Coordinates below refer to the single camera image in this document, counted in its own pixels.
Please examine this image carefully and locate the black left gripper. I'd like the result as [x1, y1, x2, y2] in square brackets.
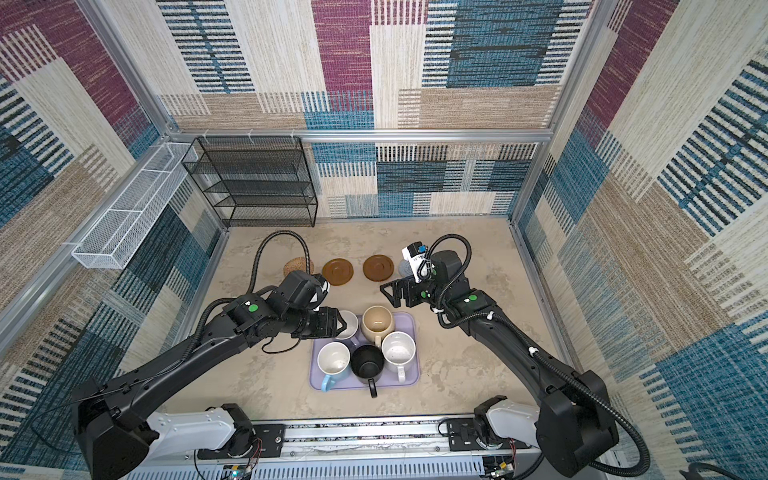
[284, 306, 350, 339]

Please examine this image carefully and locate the lavender mug white inside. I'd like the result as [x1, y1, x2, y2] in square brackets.
[335, 310, 359, 341]

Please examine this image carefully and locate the brown wooden round coaster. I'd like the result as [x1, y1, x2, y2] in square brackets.
[363, 254, 394, 282]

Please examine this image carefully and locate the tan wicker round coaster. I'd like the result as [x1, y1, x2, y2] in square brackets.
[283, 257, 314, 277]

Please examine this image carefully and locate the blue-grey woven round coaster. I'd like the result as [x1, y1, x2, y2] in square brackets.
[398, 260, 412, 277]

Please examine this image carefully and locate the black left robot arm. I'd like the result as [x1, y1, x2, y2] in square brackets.
[71, 293, 347, 479]

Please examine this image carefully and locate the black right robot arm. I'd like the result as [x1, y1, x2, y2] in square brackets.
[380, 242, 624, 477]

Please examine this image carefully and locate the lavender plastic tray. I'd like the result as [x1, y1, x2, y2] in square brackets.
[308, 311, 421, 392]

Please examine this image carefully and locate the beige ceramic mug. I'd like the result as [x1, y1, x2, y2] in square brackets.
[360, 305, 395, 348]

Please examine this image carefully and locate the white ceramic mug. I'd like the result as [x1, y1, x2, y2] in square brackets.
[381, 331, 417, 384]

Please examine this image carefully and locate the black ceramic mug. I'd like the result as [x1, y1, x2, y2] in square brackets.
[350, 345, 385, 398]

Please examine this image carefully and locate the light blue handled mug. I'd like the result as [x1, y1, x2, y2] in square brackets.
[316, 342, 351, 392]

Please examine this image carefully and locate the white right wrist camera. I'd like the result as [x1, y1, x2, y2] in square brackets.
[402, 241, 427, 283]

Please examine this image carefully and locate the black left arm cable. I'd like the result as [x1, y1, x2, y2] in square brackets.
[248, 230, 312, 295]

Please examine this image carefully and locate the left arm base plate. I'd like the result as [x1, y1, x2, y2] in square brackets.
[196, 423, 286, 460]

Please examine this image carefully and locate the aluminium front rail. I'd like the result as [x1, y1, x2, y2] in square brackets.
[129, 415, 560, 479]

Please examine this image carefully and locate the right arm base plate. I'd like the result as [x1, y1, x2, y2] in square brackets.
[437, 417, 531, 451]

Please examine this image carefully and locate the black wire mesh shelf rack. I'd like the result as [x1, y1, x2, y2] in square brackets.
[182, 136, 318, 228]

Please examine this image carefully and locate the white wire mesh wall basket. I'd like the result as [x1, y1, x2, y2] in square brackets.
[72, 142, 189, 270]

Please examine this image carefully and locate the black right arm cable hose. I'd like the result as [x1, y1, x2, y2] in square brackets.
[527, 347, 652, 478]

